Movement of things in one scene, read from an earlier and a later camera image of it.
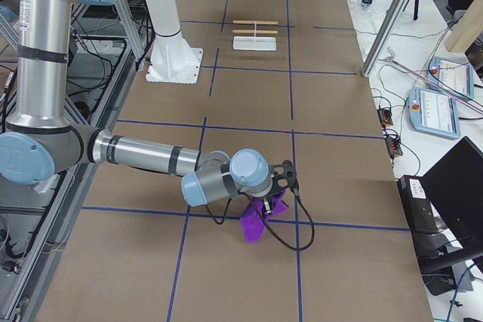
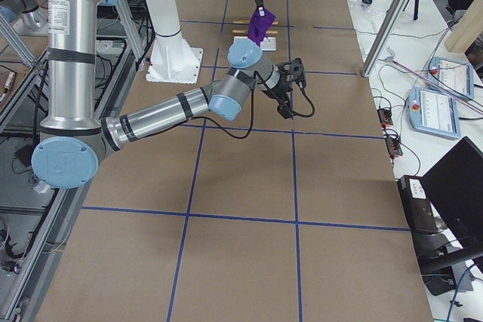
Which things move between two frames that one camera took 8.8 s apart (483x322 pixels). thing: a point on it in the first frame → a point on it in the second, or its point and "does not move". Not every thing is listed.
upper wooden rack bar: x=257 y=22 does not move
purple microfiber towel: x=252 y=221 → x=259 y=26
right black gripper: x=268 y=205 → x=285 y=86
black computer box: x=416 y=204 does not move
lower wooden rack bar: x=257 y=32 does not move
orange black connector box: x=385 y=117 does not move
